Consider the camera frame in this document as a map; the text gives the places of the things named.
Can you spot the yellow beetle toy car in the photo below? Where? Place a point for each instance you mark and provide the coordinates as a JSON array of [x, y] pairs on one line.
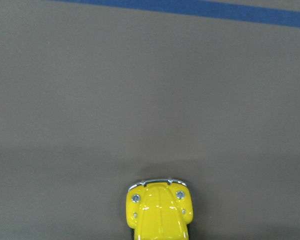
[[159, 209]]

